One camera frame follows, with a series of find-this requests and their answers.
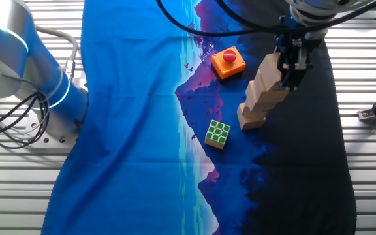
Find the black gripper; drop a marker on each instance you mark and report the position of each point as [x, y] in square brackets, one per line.
[292, 44]

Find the orange square base block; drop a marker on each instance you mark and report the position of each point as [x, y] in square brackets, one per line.
[220, 67]

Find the Rubik's cube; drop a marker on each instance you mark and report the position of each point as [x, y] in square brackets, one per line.
[218, 132]

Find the blue mountain print cloth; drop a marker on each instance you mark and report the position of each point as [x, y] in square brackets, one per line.
[126, 130]

